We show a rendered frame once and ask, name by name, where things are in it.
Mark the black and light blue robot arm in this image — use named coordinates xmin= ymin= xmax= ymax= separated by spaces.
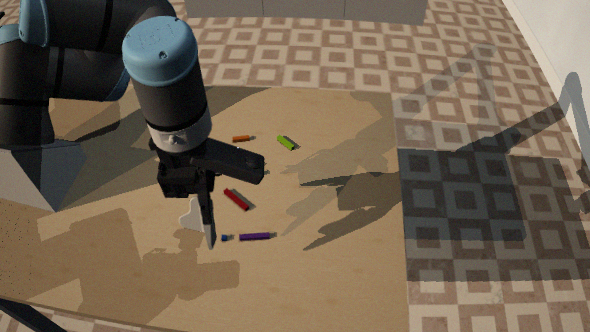
xmin=0 ymin=0 xmax=264 ymax=185

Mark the lime green rod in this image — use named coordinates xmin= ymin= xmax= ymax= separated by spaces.
xmin=277 ymin=135 xmax=295 ymax=150

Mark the dark red rod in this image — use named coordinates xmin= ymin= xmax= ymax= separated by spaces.
xmin=224 ymin=188 xmax=249 ymax=211

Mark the purple rod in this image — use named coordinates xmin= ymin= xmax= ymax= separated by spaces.
xmin=239 ymin=232 xmax=270 ymax=241

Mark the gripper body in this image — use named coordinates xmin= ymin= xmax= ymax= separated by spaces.
xmin=148 ymin=136 xmax=216 ymax=198

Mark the orange rod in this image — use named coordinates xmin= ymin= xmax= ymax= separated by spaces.
xmin=233 ymin=135 xmax=250 ymax=143

